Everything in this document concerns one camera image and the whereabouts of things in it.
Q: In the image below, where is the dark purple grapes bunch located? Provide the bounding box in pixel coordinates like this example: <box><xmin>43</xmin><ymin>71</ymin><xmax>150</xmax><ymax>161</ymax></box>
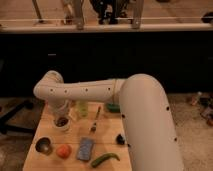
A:
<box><xmin>56</xmin><ymin>117</ymin><xmax>68</xmax><ymax>127</ymax></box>

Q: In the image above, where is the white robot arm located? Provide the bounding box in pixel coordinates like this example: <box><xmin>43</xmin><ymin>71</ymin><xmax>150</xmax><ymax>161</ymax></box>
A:
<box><xmin>33</xmin><ymin>70</ymin><xmax>184</xmax><ymax>171</ymax></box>

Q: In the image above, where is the green translucent cup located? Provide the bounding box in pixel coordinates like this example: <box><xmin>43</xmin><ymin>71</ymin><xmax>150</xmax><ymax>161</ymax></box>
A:
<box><xmin>77</xmin><ymin>101</ymin><xmax>88</xmax><ymax>117</ymax></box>

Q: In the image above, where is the metal fork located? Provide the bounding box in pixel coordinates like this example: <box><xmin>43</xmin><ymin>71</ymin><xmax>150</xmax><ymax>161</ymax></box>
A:
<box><xmin>90</xmin><ymin>106</ymin><xmax>101</xmax><ymax>132</ymax></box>

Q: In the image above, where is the small metal cup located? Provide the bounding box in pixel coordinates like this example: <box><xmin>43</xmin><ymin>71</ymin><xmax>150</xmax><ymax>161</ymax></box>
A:
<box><xmin>35</xmin><ymin>137</ymin><xmax>53</xmax><ymax>155</ymax></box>

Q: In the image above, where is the orange tomato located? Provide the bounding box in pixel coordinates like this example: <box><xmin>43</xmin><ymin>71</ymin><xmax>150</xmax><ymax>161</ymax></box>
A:
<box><xmin>56</xmin><ymin>144</ymin><xmax>71</xmax><ymax>159</ymax></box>

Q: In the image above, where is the blue sponge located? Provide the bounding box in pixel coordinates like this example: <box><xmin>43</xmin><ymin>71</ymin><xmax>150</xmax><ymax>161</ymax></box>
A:
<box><xmin>77</xmin><ymin>137</ymin><xmax>94</xmax><ymax>161</ymax></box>

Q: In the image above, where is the green plastic tray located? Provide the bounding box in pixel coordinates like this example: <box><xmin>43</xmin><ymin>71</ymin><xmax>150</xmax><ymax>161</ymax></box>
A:
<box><xmin>106</xmin><ymin>103</ymin><xmax>120</xmax><ymax>113</ymax></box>

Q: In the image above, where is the black office chair base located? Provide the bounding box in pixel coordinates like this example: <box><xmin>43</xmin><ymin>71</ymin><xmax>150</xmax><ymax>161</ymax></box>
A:
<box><xmin>0</xmin><ymin>100</ymin><xmax>35</xmax><ymax>134</ymax></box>

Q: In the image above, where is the green chili pepper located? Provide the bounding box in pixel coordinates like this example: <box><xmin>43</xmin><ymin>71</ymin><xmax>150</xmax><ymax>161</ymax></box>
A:
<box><xmin>91</xmin><ymin>153</ymin><xmax>120</xmax><ymax>168</ymax></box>

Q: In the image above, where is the black white dish brush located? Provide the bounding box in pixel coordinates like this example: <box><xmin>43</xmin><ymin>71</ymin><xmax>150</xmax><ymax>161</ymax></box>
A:
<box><xmin>116</xmin><ymin>134</ymin><xmax>125</xmax><ymax>145</ymax></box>

